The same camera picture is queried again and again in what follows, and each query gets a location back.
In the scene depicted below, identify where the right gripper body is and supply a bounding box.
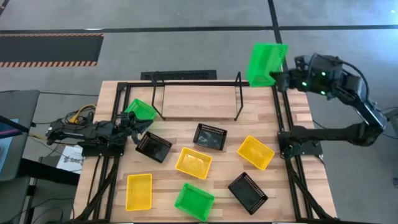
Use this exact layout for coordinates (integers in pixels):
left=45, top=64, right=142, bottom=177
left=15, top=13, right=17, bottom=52
left=287, top=68, right=307, bottom=93

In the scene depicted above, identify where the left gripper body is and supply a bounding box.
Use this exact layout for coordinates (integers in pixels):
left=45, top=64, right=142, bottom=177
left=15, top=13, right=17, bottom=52
left=115, top=111, right=139, bottom=142

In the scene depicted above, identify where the green plastic basket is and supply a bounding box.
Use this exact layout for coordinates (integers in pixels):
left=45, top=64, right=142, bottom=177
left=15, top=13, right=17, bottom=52
left=124, top=98, right=158, bottom=123
left=246, top=42, right=289, bottom=88
left=174, top=182, right=216, bottom=223

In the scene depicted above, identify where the black plastic basket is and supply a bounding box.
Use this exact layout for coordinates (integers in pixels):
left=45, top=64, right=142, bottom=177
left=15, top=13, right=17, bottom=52
left=192, top=123, right=228, bottom=152
left=227, top=171, right=269, bottom=216
left=135, top=131, right=173, bottom=164

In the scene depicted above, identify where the yellow plastic basket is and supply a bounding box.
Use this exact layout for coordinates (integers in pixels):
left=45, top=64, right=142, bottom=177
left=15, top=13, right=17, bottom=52
left=237, top=134, right=275, bottom=172
left=125, top=173, right=153, bottom=212
left=175, top=147, right=213, bottom=180

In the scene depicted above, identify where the black perforated floor plate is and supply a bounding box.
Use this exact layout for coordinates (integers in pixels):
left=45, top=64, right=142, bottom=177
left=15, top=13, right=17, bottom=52
left=140, top=69, right=218, bottom=81

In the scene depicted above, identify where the white printed paper sheet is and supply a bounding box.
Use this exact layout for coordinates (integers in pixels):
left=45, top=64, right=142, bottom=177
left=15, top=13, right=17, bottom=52
left=55, top=144, right=85, bottom=175

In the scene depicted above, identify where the black floor stand base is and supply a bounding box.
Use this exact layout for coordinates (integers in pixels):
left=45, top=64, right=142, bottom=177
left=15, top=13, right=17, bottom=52
left=17, top=157, right=80, bottom=187

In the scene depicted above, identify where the black hazard-striped floor mat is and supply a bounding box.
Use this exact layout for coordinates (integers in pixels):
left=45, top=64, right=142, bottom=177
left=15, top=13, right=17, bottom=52
left=0, top=32, right=105, bottom=68

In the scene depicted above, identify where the grey desk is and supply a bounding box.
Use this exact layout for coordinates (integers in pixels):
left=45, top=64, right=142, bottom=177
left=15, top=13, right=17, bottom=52
left=0, top=89, right=40, bottom=182

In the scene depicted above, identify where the computer monitor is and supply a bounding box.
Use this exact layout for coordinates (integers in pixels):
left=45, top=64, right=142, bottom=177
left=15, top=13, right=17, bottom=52
left=0, top=114, right=32, bottom=139

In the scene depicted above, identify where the black aluminium frame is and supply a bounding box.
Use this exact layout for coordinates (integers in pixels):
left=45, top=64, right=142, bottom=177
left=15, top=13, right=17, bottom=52
left=73, top=80, right=336, bottom=224

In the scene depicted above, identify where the black floor cable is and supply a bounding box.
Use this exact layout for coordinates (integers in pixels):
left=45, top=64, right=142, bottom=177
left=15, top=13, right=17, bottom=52
left=30, top=107, right=95, bottom=127

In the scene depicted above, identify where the yellow cable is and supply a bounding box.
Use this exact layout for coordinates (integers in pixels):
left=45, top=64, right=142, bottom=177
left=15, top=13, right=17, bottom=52
left=67, top=104, right=98, bottom=124

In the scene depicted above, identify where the black wire rack shelf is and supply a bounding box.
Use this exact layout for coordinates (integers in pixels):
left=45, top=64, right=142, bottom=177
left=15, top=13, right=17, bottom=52
left=151, top=71, right=244, bottom=122

